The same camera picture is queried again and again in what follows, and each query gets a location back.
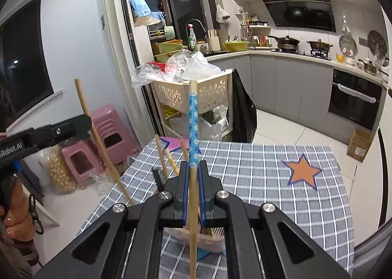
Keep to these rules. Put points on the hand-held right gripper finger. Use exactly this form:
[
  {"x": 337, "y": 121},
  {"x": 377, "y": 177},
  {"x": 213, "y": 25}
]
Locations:
[{"x": 61, "y": 130}]

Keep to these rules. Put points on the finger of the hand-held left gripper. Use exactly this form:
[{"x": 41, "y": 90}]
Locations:
[
  {"x": 183, "y": 196},
  {"x": 202, "y": 196}
]

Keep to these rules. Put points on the yellow patterned wooden chopstick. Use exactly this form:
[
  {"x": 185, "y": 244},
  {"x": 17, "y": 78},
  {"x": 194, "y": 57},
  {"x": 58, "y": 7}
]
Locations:
[{"x": 172, "y": 162}]

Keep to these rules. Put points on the plain wooden chopstick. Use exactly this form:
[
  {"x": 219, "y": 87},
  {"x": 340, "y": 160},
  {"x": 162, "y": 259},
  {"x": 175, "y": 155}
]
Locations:
[
  {"x": 183, "y": 150},
  {"x": 82, "y": 92},
  {"x": 160, "y": 156}
]

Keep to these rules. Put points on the beige plastic utensil holder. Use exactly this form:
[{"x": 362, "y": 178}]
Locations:
[{"x": 211, "y": 243}]

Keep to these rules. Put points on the blue patterned wooden chopstick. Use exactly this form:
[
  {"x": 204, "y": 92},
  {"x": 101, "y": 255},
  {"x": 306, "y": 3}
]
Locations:
[{"x": 193, "y": 120}]

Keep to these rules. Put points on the person's left forearm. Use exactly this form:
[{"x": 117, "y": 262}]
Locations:
[{"x": 15, "y": 251}]

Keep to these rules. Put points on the person's left hand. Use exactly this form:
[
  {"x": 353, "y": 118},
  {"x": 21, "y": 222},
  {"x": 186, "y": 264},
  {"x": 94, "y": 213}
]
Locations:
[{"x": 23, "y": 217}]

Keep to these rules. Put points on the pink plastic stool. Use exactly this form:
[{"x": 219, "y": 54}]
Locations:
[
  {"x": 116, "y": 132},
  {"x": 81, "y": 165}
]

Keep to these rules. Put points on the bag of beige round snacks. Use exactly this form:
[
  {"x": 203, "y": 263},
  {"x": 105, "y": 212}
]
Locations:
[{"x": 59, "y": 172}]

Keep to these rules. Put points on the grey grid printed tablecloth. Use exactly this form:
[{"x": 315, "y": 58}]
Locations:
[{"x": 275, "y": 205}]

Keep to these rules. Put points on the dark window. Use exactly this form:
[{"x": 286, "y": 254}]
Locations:
[{"x": 24, "y": 61}]

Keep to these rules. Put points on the yellow package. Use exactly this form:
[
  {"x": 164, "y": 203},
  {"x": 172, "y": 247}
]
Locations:
[{"x": 173, "y": 111}]

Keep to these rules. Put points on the black plastic bag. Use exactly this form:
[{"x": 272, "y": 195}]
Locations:
[{"x": 243, "y": 107}]

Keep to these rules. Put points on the white perforated basket rack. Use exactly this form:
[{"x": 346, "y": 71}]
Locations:
[{"x": 171, "y": 95}]

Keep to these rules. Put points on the green plastic basin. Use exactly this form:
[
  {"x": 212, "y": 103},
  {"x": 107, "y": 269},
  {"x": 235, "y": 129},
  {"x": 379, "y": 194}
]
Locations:
[{"x": 165, "y": 58}]

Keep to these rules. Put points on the clear crumpled plastic bags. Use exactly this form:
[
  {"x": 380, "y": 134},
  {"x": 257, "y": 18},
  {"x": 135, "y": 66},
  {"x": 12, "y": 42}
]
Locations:
[{"x": 196, "y": 66}]

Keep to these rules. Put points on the yellow plastic basin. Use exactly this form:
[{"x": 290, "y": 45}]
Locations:
[{"x": 167, "y": 46}]

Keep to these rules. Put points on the grey kitchen counter cabinets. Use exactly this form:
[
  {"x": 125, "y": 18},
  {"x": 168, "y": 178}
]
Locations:
[{"x": 288, "y": 83}]

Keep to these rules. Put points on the green plastic scoop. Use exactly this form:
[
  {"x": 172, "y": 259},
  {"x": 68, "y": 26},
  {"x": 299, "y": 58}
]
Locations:
[{"x": 169, "y": 32}]

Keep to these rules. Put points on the blue printed package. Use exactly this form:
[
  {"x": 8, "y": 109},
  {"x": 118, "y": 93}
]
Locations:
[{"x": 139, "y": 5}]

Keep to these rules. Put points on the yellow-green colander basket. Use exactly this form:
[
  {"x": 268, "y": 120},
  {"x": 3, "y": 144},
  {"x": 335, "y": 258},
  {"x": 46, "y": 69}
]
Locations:
[{"x": 235, "y": 46}]

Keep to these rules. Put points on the white countertop cutlery holder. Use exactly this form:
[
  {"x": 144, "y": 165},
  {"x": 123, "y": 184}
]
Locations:
[{"x": 214, "y": 42}]

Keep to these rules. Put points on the green spray bottle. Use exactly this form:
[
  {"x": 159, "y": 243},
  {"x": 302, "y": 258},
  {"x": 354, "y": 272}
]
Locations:
[{"x": 192, "y": 42}]

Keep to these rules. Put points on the white tall cabinet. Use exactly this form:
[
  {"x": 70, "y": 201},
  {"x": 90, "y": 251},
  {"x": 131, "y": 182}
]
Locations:
[{"x": 367, "y": 190}]

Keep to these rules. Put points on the cardboard box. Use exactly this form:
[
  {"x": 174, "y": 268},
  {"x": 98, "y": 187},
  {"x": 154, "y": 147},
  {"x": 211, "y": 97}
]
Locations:
[{"x": 360, "y": 144}]

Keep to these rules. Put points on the spice rack with bottles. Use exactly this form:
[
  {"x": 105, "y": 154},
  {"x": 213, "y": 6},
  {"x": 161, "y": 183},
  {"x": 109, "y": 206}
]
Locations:
[{"x": 260, "y": 37}]

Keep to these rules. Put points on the curved kitchen faucet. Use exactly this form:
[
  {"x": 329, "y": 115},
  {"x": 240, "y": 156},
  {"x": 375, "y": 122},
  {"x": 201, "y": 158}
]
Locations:
[{"x": 202, "y": 26}]

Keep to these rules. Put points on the black wok with lid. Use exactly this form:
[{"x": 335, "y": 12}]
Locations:
[{"x": 286, "y": 41}]

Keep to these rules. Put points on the gas stove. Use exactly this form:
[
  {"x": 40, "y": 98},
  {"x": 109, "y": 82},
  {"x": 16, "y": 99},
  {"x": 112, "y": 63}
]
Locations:
[{"x": 306, "y": 53}]

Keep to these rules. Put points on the built-in black oven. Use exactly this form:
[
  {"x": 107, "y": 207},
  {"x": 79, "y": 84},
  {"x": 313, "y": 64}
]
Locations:
[{"x": 352, "y": 98}]

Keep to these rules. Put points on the hanging clear plastic bag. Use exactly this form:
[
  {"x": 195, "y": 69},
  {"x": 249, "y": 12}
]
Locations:
[{"x": 222, "y": 16}]

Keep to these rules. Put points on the dark cooking pot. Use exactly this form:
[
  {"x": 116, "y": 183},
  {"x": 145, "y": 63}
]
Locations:
[{"x": 320, "y": 45}]

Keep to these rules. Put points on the yellow bowl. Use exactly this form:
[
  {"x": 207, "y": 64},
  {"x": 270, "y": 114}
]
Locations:
[{"x": 341, "y": 58}]

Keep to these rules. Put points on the steel saucepan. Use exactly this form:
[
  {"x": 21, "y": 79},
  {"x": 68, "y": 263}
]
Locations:
[{"x": 367, "y": 68}]

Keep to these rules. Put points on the black range hood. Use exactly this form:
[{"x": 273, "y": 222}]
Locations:
[{"x": 300, "y": 11}]

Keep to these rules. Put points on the round metal steamer tray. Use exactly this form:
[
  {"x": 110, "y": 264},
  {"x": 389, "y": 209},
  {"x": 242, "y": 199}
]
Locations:
[{"x": 347, "y": 45}]

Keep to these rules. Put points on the white sliding door frame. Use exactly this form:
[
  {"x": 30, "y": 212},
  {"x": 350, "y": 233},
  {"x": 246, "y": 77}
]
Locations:
[{"x": 122, "y": 52}]

